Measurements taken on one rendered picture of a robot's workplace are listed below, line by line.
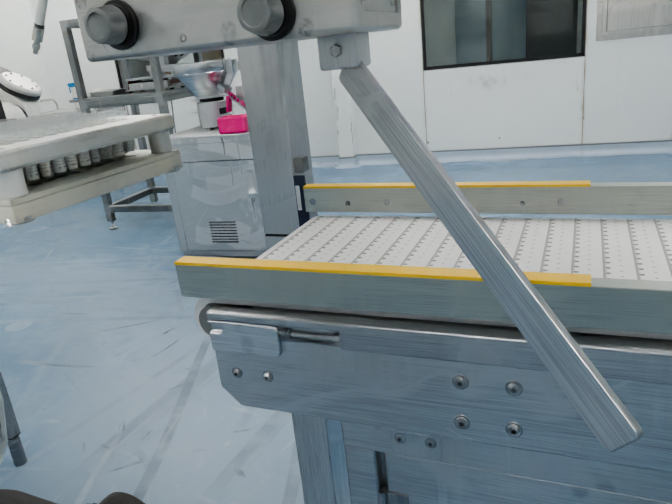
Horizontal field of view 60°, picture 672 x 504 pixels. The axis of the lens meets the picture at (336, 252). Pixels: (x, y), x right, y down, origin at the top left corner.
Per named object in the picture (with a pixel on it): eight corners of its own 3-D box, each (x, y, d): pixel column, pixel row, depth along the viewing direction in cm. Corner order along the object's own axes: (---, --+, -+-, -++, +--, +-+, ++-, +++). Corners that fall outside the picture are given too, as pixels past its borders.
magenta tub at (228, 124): (218, 134, 316) (215, 118, 313) (228, 131, 327) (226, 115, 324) (245, 133, 311) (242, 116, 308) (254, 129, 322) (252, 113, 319)
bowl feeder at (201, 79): (174, 134, 339) (161, 66, 327) (205, 125, 371) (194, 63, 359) (250, 129, 324) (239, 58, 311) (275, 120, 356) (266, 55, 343)
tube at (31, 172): (48, 199, 63) (29, 129, 61) (38, 203, 62) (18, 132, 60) (40, 199, 64) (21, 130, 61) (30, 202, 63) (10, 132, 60)
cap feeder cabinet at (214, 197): (180, 266, 351) (154, 139, 326) (224, 236, 401) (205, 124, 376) (277, 268, 331) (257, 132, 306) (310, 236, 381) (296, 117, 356)
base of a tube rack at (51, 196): (183, 167, 77) (179, 149, 76) (16, 224, 56) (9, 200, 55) (55, 166, 87) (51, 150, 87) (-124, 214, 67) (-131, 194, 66)
